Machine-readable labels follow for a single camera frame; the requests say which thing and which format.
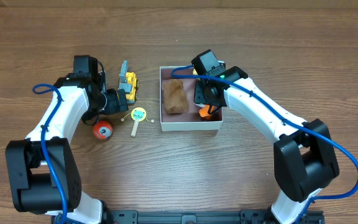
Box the white plush duck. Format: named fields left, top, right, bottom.
left=199, top=105, right=218, bottom=121

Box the yellow and blue toy truck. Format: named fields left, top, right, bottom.
left=119, top=60, right=139, bottom=104

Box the brown plush toy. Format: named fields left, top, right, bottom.
left=163, top=79, right=189, bottom=114

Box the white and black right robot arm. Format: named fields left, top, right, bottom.
left=192, top=64, right=339, bottom=223

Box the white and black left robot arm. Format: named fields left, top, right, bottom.
left=5, top=73, right=128, bottom=223

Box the wooden cat rattle drum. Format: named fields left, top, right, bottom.
left=121, top=107, right=155, bottom=138

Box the orange toy ball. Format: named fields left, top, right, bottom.
left=93, top=121, right=113, bottom=140

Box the white box pink inside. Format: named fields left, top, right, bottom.
left=159, top=66, right=223, bottom=131

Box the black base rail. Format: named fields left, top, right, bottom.
left=112, top=210, right=272, bottom=224

